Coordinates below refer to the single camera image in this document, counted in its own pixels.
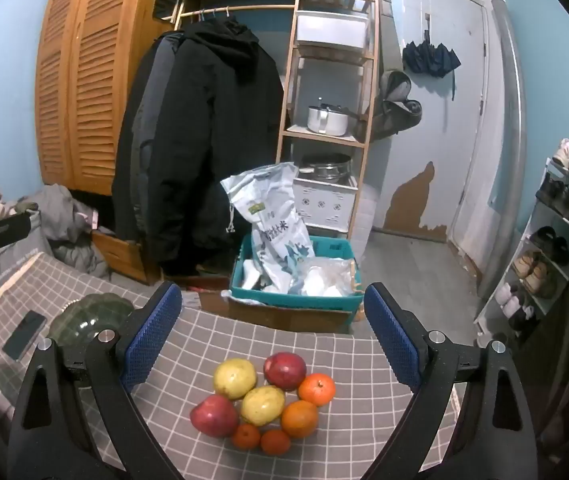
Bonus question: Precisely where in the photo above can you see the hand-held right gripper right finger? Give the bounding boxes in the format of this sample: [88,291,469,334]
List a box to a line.
[363,282,541,480]

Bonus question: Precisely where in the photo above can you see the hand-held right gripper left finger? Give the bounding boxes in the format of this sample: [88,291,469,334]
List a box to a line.
[7,281,188,480]

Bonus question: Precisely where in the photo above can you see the green glass plate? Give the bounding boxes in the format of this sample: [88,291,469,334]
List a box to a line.
[47,292,138,350]

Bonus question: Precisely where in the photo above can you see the large orange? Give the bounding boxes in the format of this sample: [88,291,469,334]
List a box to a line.
[281,400,319,439]
[297,373,337,407]

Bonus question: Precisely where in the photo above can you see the yellow pear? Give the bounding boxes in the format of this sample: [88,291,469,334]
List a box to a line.
[241,385,286,427]
[213,358,258,401]

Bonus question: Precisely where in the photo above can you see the red apple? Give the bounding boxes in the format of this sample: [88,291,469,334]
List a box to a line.
[263,352,307,392]
[190,394,239,439]

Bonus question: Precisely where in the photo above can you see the small tangerine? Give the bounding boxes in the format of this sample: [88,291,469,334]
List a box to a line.
[232,423,262,450]
[260,429,292,457]

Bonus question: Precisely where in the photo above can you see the grey fabric storage bag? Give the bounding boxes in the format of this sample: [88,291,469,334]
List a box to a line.
[0,210,54,302]

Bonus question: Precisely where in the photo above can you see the grey clothes pile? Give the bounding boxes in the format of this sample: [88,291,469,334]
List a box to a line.
[19,185,113,281]

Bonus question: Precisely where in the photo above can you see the wooden drawer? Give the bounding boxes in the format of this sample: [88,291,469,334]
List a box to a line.
[92,230,163,286]

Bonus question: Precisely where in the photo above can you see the black smartphone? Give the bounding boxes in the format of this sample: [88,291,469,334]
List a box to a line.
[2,310,48,362]

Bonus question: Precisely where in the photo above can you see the clear plastic bag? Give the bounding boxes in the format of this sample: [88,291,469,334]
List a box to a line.
[294,257,358,299]

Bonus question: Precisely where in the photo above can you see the teal plastic basket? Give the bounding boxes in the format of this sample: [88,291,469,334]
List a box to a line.
[229,235,360,314]

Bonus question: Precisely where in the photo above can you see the grey checked tablecloth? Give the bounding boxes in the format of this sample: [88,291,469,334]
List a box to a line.
[0,252,470,480]

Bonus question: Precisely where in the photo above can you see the plain cardboard box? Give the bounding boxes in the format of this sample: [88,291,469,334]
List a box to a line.
[198,287,355,335]

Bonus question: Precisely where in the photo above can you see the white patterned box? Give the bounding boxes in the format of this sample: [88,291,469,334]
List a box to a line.
[294,177,358,234]

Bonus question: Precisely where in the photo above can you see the group of assorted shoes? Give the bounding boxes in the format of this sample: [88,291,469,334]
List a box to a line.
[494,135,569,332]

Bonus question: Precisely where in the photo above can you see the white printed rice bag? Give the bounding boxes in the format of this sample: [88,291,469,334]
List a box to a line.
[220,162,315,294]

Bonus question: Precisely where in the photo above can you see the wooden louvered wardrobe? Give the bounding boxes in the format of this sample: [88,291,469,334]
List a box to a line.
[34,0,176,196]

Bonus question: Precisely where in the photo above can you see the steel pot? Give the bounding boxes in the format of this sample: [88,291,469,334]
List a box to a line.
[301,153,353,181]

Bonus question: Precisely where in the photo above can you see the white shoe rack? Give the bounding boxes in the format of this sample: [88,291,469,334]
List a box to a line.
[474,157,569,342]

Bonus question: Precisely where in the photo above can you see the black hooded coat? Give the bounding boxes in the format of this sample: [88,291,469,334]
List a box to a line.
[112,17,285,277]

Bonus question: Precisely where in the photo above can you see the wooden shelf rack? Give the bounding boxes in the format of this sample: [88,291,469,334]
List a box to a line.
[172,0,380,241]

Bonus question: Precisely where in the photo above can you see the blue-grey jacket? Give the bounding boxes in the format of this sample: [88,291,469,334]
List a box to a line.
[127,32,186,211]

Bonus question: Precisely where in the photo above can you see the light blue door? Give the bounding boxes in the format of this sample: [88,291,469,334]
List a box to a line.
[371,0,491,257]

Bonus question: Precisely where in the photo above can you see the white pot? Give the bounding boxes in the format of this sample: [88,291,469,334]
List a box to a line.
[307,101,350,137]

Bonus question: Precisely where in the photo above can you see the olive backpack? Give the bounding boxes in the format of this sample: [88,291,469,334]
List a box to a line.
[371,70,424,139]

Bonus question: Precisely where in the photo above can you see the grey metal pipe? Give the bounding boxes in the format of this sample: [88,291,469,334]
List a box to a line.
[477,0,528,302]

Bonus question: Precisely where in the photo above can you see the dark blue umbrella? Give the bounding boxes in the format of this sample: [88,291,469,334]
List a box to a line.
[401,39,462,79]

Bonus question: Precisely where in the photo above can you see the white storage box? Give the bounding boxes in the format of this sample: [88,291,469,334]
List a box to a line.
[295,10,370,49]

